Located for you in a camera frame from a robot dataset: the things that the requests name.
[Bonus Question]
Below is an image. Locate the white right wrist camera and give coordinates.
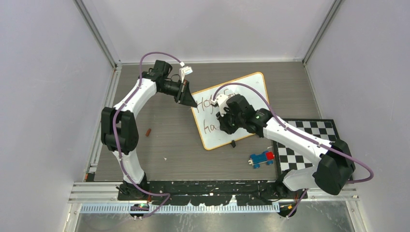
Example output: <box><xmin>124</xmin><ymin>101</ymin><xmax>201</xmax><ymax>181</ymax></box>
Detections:
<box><xmin>211</xmin><ymin>94</ymin><xmax>230</xmax><ymax>116</ymax></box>

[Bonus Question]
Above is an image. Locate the blue red toy car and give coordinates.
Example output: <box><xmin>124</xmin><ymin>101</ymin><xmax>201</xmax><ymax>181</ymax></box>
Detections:
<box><xmin>248</xmin><ymin>151</ymin><xmax>275</xmax><ymax>169</ymax></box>

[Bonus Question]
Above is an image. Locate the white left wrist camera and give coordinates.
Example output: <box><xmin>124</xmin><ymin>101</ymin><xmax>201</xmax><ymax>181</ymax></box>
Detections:
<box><xmin>178</xmin><ymin>62</ymin><xmax>193</xmax><ymax>82</ymax></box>

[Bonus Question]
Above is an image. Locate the yellow framed whiteboard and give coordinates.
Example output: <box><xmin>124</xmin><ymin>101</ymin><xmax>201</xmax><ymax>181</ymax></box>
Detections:
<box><xmin>191</xmin><ymin>72</ymin><xmax>269</xmax><ymax>150</ymax></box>

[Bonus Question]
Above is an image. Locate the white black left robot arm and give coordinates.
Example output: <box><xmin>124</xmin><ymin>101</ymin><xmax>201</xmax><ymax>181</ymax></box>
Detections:
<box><xmin>101</xmin><ymin>60</ymin><xmax>197</xmax><ymax>200</ymax></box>

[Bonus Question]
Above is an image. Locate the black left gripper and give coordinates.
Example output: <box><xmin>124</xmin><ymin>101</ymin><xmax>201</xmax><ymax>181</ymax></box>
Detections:
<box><xmin>159</xmin><ymin>79</ymin><xmax>197</xmax><ymax>107</ymax></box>

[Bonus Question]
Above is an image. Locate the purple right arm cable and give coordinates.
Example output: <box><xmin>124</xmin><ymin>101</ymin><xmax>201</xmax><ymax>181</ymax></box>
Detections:
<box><xmin>212</xmin><ymin>82</ymin><xmax>375</xmax><ymax>218</ymax></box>

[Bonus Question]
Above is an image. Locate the aluminium front frame rail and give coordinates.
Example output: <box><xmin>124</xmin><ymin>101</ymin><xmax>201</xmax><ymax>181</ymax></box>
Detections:
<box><xmin>68</xmin><ymin>182</ymin><xmax>360</xmax><ymax>215</ymax></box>

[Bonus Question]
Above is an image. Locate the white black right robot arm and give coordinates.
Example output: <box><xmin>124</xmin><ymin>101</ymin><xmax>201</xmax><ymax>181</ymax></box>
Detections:
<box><xmin>211</xmin><ymin>94</ymin><xmax>355</xmax><ymax>199</ymax></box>

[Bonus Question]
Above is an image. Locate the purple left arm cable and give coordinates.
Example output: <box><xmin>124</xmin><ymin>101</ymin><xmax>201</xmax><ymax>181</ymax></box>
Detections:
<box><xmin>112</xmin><ymin>51</ymin><xmax>185</xmax><ymax>218</ymax></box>

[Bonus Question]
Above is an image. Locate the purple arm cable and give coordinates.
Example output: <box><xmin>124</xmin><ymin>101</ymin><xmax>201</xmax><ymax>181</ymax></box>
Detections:
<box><xmin>212</xmin><ymin>82</ymin><xmax>375</xmax><ymax>218</ymax></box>
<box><xmin>112</xmin><ymin>51</ymin><xmax>185</xmax><ymax>218</ymax></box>

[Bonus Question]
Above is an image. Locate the black white checkerboard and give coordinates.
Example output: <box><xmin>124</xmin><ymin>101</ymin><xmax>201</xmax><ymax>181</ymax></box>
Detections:
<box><xmin>263</xmin><ymin>118</ymin><xmax>355</xmax><ymax>186</ymax></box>

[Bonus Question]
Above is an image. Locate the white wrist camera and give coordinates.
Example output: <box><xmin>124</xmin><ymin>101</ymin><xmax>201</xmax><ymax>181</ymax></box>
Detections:
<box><xmin>211</xmin><ymin>94</ymin><xmax>230</xmax><ymax>116</ymax></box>
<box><xmin>178</xmin><ymin>62</ymin><xmax>193</xmax><ymax>82</ymax></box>

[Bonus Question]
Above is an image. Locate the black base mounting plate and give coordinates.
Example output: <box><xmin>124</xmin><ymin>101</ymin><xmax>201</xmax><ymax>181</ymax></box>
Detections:
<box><xmin>117</xmin><ymin>180</ymin><xmax>307</xmax><ymax>206</ymax></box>

